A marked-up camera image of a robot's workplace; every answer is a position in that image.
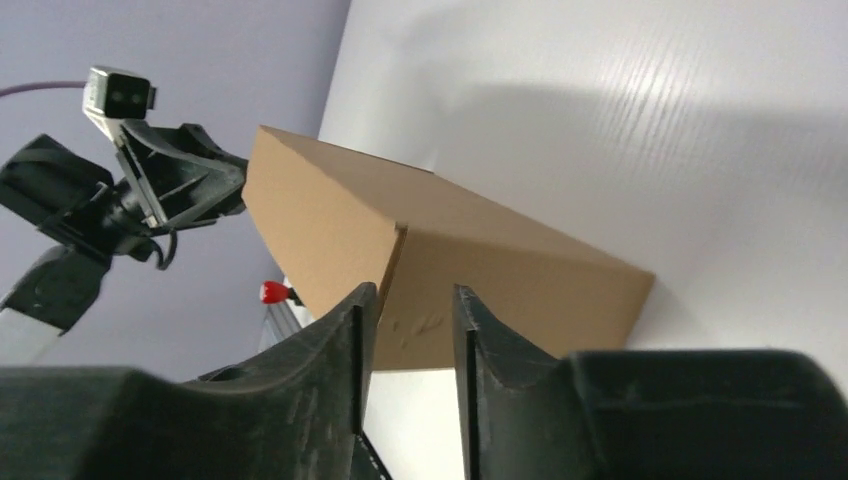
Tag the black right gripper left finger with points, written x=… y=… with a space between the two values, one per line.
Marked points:
x=294 y=411

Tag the red emergency stop button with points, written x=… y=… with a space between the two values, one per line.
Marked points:
x=273 y=292

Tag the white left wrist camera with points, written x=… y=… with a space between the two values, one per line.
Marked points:
x=113 y=95

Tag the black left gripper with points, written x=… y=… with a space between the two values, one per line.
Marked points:
x=178 y=178

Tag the brown cardboard box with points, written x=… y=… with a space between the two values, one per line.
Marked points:
x=333 y=218

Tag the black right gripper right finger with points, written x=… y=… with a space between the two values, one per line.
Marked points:
x=662 y=414

